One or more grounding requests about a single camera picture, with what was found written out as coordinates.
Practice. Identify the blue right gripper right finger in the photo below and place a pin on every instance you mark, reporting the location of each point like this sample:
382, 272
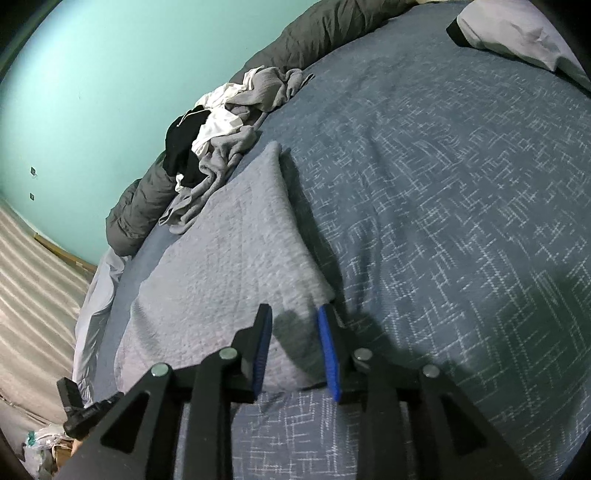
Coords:
340, 369

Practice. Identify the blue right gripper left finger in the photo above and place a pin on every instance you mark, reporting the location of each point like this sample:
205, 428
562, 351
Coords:
253, 346

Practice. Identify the grey knit sweater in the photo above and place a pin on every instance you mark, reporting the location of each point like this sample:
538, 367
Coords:
243, 250

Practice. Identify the pile of grey clothes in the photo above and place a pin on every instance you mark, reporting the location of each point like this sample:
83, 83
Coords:
237, 112

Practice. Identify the light blue bed sheet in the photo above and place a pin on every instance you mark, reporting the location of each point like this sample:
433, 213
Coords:
92, 320

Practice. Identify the blue patterned bed cover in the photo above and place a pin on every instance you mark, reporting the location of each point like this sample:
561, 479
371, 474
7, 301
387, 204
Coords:
445, 193

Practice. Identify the black garment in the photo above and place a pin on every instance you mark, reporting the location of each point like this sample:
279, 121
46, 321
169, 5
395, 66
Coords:
179, 157

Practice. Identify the dark grey duvet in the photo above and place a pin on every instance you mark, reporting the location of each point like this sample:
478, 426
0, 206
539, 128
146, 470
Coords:
324, 27

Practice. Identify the light grey pillow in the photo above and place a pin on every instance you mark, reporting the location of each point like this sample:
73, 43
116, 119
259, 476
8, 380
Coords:
517, 29

